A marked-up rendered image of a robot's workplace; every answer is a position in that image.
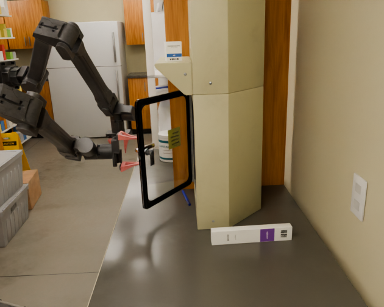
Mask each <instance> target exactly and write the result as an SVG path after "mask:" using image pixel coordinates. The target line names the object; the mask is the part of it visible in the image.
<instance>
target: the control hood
mask: <svg viewBox="0 0 384 307"><path fill-rule="evenodd" d="M154 66H155V68H156V69H157V70H158V71H160V72H161V73H162V74H163V75H164V76H165V77H166V78H167V79H168V80H169V81H170V82H171V83H172V84H173V85H174V86H176V87H177V88H178V89H179V90H180V91H181V92H182V93H183V94H185V95H192V94H193V70H192V62H191V59H190V58H189V56H186V57H182V61H177V62H167V61H165V57H160V58H159V59H158V60H157V62H156V63H155V65H154Z"/></svg>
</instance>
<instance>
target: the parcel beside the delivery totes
mask: <svg viewBox="0 0 384 307"><path fill-rule="evenodd" d="M23 184H28V187H29V189H28V190H27V195H28V210H32V209H33V207H34V206H35V204H36V202H37V200H38V199H39V197H40V196H41V186H40V179H39V175H38V169H34V170H26V171H23Z"/></svg>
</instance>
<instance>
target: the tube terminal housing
mask: <svg viewBox="0 0 384 307"><path fill-rule="evenodd" d="M188 32H189V50H190V59H191V62H192V70H193V94H192V95H191V98H192V101H193V112H194V147H195V162H196V192H195V185H194V197H195V204H196V217H197V229H198V230H202V229H211V228H219V227H232V226H233V225H235V224H237V223H239V222H240V221H242V220H243V219H245V218H247V217H248V216H250V215H251V214H253V213H255V212H256V211H258V210H260V209H261V168H262V140H263V81H264V53H265V0H188ZM190 37H191V48H190Z"/></svg>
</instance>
